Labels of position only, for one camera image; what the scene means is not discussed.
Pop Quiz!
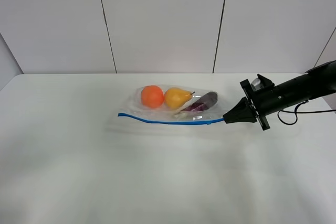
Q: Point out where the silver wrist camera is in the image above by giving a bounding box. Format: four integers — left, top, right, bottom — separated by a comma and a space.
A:
251, 78, 264, 91

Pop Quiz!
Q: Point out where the yellow pear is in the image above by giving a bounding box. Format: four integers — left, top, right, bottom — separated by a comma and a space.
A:
164, 88, 194, 110

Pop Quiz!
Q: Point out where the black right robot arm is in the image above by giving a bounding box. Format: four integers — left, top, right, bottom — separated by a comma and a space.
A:
223, 61, 335, 130

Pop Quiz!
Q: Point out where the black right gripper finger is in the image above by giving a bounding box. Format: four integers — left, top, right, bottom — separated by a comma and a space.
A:
223, 97, 257, 124

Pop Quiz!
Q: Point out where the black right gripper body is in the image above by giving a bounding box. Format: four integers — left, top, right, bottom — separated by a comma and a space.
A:
240, 74, 275, 130

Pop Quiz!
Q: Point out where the orange fruit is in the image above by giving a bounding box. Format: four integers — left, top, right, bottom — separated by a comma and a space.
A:
141, 86, 164, 109

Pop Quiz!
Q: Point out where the clear bag with blue zipper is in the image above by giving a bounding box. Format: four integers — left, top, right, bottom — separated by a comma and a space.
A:
106, 84, 228, 133

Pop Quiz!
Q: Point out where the purple eggplant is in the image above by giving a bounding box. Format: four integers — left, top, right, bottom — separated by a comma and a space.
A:
174, 91, 218, 119

